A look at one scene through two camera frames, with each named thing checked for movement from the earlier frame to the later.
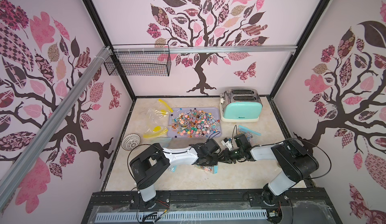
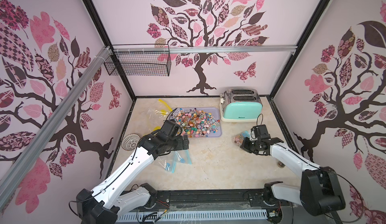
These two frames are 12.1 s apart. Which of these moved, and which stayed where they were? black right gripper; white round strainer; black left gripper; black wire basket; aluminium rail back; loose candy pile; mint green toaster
Moved: black left gripper; black right gripper
Stayed: white round strainer; black wire basket; aluminium rail back; mint green toaster; loose candy pile
